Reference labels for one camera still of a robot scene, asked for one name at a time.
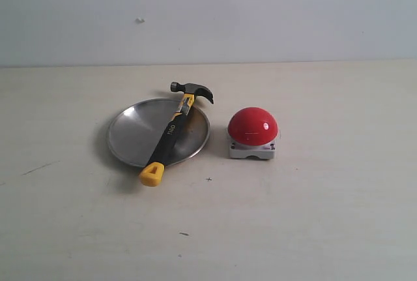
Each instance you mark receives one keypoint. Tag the black yellow claw hammer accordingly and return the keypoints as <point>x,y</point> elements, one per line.
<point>151,175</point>

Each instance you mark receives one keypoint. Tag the red dome push button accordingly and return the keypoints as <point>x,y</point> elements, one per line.
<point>253,132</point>

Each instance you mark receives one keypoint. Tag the round metal plate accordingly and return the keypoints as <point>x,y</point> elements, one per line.
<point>135,132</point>

